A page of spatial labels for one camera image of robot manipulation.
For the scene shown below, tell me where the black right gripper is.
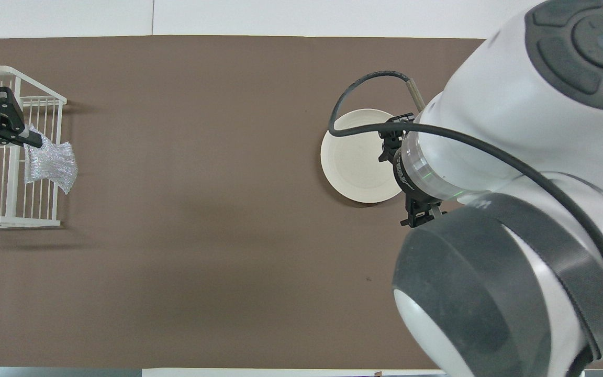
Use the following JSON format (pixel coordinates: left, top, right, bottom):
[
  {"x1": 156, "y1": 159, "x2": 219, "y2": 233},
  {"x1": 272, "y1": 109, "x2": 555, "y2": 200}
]
[{"x1": 378, "y1": 113, "x2": 444, "y2": 228}]

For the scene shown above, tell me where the cream round plate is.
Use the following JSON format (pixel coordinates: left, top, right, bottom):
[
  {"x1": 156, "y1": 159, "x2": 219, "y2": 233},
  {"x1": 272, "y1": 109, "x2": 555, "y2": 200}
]
[{"x1": 320, "y1": 108, "x2": 412, "y2": 204}]

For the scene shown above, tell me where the black cable with metal plug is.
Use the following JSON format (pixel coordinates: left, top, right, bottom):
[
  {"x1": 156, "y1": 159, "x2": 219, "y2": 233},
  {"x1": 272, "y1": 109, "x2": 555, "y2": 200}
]
[{"x1": 328, "y1": 71, "x2": 603, "y2": 377}]

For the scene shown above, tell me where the clear crinkled plastic bag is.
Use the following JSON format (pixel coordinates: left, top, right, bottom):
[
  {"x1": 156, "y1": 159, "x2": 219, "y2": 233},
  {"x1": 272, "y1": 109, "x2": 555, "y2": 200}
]
[{"x1": 23, "y1": 124, "x2": 79, "y2": 194}]

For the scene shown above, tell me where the large brown table mat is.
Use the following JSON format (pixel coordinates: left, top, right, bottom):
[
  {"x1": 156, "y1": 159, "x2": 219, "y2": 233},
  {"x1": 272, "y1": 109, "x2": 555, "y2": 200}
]
[{"x1": 0, "y1": 35, "x2": 603, "y2": 370}]

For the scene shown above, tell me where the white wire basket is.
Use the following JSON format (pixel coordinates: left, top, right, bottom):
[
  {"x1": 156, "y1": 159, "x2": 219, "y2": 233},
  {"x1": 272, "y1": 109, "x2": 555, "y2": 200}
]
[{"x1": 0, "y1": 65, "x2": 68, "y2": 229}]

